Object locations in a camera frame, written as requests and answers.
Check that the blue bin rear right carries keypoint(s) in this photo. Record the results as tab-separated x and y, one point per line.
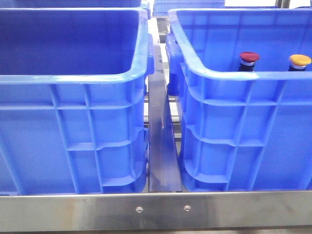
161	7

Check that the blue plastic bin right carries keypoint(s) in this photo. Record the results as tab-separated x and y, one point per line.
242	131

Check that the red mushroom push button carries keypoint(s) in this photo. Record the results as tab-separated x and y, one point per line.
248	60

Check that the blue plastic bin left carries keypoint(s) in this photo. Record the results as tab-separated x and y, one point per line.
72	89

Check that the steel front rail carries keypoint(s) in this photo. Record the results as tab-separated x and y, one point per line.
155	211

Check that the dark metal divider bar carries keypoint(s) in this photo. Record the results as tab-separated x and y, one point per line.
164	172

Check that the blue bin rear left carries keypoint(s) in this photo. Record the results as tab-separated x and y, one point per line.
76	4

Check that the yellow mushroom push button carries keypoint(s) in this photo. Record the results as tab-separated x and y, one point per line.
299	62

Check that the blue plastic bin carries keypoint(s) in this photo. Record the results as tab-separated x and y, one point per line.
72	89
242	131

